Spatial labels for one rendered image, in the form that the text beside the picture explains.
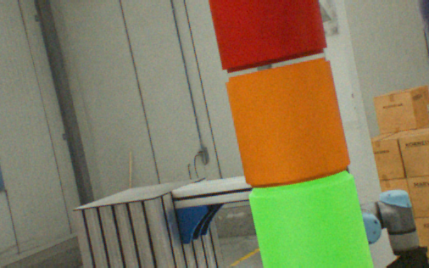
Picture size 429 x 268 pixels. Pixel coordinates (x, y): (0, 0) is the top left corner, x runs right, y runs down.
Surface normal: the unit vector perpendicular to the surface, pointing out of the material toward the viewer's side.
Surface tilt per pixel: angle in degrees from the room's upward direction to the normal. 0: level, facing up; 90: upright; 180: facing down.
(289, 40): 90
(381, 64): 90
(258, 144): 90
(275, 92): 90
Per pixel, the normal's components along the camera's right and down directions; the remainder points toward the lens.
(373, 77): -0.50, 0.15
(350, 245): 0.55, -0.07
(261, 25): -0.19, 0.09
